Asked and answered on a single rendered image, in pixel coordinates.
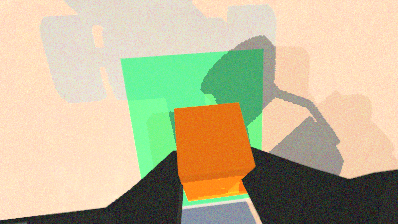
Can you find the orange l-shaped part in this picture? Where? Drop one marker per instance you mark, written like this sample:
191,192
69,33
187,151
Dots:
213,150

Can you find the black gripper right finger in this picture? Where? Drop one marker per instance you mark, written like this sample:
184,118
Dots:
286,192

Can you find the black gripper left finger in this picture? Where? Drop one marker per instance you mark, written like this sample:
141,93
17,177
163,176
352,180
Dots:
156,199

